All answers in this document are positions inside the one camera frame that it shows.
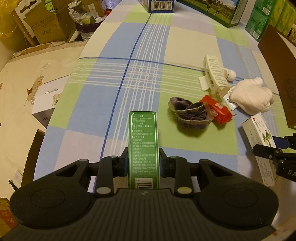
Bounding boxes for cardboard box with handle cutout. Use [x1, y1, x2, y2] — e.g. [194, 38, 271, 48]
[15, 1, 76, 44]

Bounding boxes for brown cardboard shoe box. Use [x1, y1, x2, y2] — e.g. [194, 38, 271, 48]
[258, 25, 296, 129]

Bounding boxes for plaid bed sheet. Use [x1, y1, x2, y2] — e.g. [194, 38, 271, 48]
[34, 1, 292, 180]

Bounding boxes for green medicine box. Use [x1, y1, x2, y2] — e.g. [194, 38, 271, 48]
[128, 111, 160, 189]

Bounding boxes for red candy packet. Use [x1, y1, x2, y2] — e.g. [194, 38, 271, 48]
[200, 95, 233, 125]

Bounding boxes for white knitted sock bundle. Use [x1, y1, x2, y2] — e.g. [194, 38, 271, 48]
[229, 77, 274, 115]

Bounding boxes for green tissue pack bundle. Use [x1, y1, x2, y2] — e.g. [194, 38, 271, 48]
[245, 0, 295, 42]

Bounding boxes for white medicine box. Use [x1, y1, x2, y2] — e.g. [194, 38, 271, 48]
[242, 112, 282, 187]

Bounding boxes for white pill bottle yellow label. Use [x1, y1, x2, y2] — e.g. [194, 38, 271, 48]
[222, 68, 236, 82]

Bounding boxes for white plastic bag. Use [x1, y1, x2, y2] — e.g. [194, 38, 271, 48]
[68, 1, 103, 26]

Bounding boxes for white box on bed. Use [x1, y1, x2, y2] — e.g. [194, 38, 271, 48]
[32, 75, 70, 128]

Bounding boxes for green cow milk box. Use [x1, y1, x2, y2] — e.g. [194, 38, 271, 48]
[178, 0, 248, 28]

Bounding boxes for yellow plastic bag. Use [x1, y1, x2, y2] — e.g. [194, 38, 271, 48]
[0, 0, 20, 39]

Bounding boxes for dark brown fuzzy socks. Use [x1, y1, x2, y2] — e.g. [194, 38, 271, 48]
[168, 97, 214, 130]

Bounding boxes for blue milk carton box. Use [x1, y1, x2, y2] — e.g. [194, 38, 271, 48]
[138, 0, 175, 14]

